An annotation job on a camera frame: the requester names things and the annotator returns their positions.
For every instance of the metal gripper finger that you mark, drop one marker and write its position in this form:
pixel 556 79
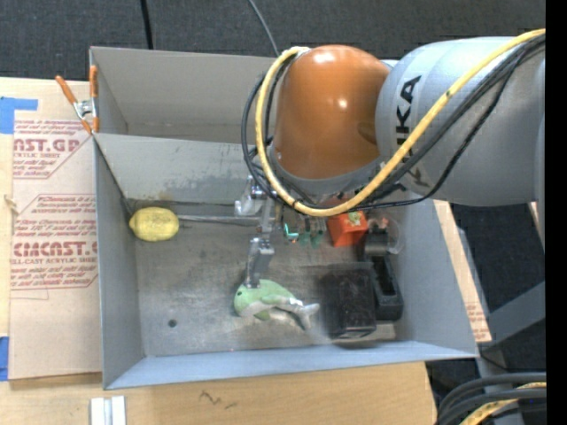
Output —
pixel 248 204
pixel 259 259

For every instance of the green toy whale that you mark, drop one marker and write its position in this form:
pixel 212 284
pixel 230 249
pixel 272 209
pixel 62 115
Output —
pixel 259 299

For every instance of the grey metal bin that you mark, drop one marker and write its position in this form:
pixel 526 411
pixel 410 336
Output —
pixel 190 281

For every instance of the orange box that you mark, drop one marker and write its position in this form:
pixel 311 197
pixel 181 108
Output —
pixel 343 233

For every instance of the yellow toy lemon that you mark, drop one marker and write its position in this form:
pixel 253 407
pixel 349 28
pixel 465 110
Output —
pixel 154 224

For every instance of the black cube box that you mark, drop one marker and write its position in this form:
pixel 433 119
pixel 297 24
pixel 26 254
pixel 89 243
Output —
pixel 350 301

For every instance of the black open tray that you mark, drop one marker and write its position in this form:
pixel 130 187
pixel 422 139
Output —
pixel 390 306

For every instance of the brown cardboard board red print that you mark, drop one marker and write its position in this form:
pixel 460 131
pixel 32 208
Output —
pixel 53 281

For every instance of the black cylinder on white bracket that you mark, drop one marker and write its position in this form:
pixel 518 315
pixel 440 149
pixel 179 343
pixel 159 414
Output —
pixel 376 242

